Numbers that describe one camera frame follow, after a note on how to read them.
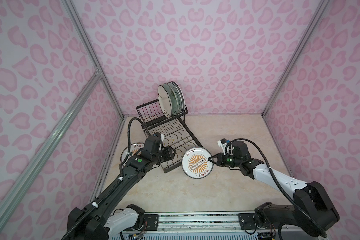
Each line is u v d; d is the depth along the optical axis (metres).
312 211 0.41
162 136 0.74
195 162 0.82
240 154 0.66
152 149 0.59
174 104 0.83
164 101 0.89
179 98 0.82
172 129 1.10
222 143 0.78
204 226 0.72
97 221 0.38
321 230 0.38
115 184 0.46
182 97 0.82
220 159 0.73
